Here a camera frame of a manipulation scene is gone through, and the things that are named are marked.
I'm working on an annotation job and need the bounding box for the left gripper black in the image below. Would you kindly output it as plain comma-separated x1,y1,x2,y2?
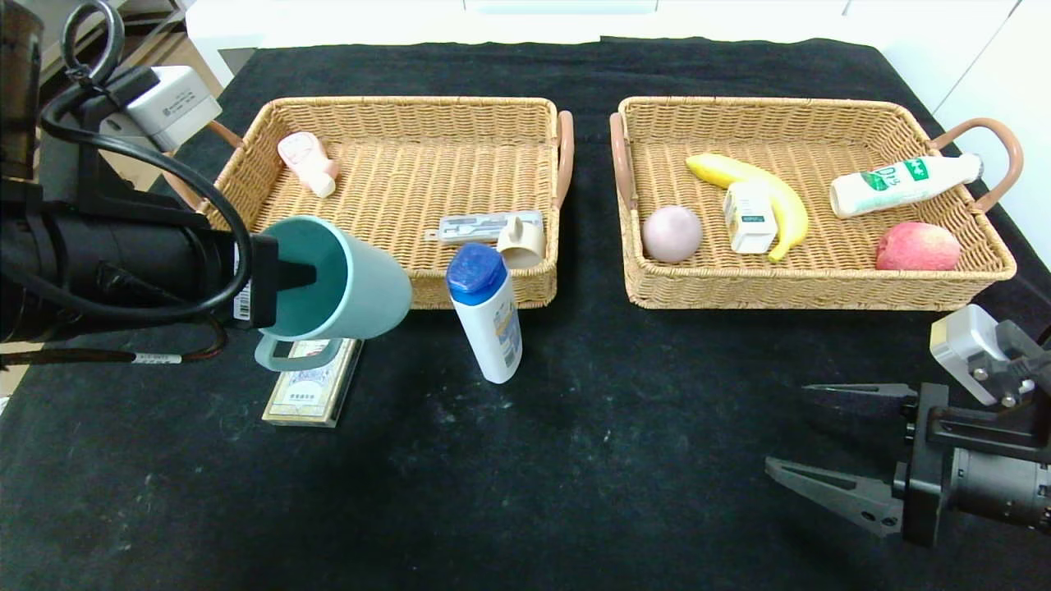
202,234,318,329

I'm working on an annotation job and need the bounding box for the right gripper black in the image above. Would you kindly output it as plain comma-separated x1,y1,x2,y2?
764,382,1051,549

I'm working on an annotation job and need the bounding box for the teal plastic mug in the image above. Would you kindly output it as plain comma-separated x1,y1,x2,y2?
255,215,413,372

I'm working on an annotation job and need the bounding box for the playing card box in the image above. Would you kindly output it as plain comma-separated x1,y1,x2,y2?
261,337,365,428

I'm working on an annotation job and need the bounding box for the white bottle with blue cap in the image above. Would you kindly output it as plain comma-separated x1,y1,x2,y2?
445,241,523,384

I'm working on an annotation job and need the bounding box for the small beige cup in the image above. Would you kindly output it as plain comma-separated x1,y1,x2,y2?
496,214,548,271

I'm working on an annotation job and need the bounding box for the yellow banana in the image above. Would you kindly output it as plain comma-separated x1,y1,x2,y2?
686,153,810,263

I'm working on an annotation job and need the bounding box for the white juice carton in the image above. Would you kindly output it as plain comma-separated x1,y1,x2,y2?
723,181,778,254

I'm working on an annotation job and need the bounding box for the pale pink egg-shaped ball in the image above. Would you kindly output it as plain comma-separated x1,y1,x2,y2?
642,205,704,264

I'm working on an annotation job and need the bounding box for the small pink bottle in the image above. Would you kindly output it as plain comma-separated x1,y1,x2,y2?
277,131,339,199

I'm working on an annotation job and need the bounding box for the grey flat blister pack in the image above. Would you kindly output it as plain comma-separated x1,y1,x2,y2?
425,210,544,245

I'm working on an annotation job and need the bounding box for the red apple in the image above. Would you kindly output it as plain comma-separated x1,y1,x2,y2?
874,222,962,272

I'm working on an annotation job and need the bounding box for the white milk bottle green label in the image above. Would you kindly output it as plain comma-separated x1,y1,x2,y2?
828,153,984,220

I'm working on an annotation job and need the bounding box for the white table behind cloth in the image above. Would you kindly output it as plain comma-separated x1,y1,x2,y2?
187,0,886,89

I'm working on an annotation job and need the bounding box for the black camera cable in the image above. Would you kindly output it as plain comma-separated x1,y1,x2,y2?
39,0,254,323

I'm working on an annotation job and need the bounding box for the right wrist grey camera box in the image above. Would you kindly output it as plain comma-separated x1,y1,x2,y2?
930,304,1035,407

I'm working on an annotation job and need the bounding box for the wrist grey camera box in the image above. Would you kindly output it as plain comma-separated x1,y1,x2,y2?
100,66,223,153
930,304,1035,407

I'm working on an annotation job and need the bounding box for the thin brown cable white label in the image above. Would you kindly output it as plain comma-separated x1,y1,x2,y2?
0,316,229,367

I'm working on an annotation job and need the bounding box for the wicker basket with brown handles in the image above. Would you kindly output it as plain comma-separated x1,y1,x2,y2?
164,97,575,310
609,96,1025,311

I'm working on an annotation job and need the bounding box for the left wrist grey camera box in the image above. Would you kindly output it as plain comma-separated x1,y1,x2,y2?
100,66,223,153

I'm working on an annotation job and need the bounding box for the grey metal shelf frame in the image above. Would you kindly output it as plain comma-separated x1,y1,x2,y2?
33,0,191,75

